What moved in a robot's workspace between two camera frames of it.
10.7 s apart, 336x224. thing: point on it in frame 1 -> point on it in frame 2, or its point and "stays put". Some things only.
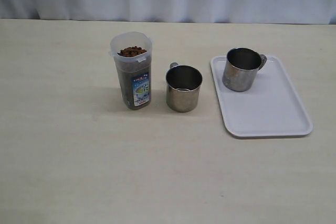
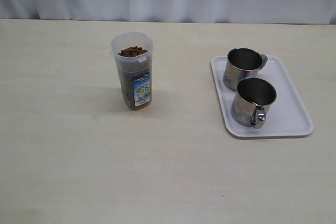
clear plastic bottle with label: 132,51 stays put
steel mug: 242,65 stays put
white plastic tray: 272,108 stays put
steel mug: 183,83 -> 253,95
